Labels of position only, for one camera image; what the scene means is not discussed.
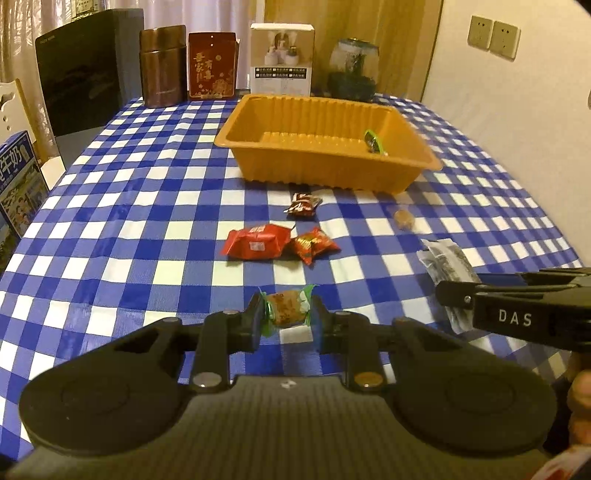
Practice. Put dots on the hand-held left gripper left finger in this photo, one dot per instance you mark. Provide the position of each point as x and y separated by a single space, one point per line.
256 323

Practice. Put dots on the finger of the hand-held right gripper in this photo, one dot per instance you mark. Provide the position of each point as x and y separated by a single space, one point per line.
455 293
554 277

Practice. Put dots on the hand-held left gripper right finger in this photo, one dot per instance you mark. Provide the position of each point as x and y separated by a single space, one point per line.
319 323

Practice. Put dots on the grey printed clear packet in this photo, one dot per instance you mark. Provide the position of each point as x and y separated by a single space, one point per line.
445 263

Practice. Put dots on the green pastry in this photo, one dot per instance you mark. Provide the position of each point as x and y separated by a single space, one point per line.
288 309

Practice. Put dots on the red gold candy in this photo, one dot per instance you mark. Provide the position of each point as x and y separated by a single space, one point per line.
314 244

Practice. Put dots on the large red snack packet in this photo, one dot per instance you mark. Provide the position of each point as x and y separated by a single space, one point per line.
256 241

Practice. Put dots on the clear brown candy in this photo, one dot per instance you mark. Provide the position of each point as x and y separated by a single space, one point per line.
404 218

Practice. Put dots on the small dark red packet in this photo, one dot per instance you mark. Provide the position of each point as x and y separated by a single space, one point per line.
302 204

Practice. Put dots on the orange plastic tray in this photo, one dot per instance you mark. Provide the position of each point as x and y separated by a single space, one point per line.
323 175

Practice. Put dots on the silver foil snack packet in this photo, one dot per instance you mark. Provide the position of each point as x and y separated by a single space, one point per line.
371 138

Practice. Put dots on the person's right hand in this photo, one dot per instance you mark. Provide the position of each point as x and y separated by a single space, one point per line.
581 401

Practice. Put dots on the blue white checked tablecloth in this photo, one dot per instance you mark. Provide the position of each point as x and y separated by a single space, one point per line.
138 207

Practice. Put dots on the glass terrarium jar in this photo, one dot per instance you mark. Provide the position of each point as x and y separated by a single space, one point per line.
353 69

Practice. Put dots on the white product box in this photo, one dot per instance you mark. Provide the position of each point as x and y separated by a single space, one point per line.
281 69

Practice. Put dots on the red gold printed tin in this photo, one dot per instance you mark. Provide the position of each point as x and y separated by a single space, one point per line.
212 69

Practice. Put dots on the brown cylindrical canister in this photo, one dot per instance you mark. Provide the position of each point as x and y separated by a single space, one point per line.
161 69

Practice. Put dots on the blue milk carton box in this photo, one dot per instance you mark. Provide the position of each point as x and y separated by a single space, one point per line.
18 184

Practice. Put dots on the wooden panel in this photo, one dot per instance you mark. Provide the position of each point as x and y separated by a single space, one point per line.
369 23

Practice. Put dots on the black cabinet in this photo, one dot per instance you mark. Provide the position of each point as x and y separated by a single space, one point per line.
87 78

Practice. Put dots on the white wooden chair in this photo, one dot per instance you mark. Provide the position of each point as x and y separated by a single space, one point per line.
14 110

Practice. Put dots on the sheer pink curtain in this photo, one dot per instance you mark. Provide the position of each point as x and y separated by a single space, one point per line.
27 23

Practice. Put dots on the white wall sockets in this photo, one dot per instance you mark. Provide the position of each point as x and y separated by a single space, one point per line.
504 39

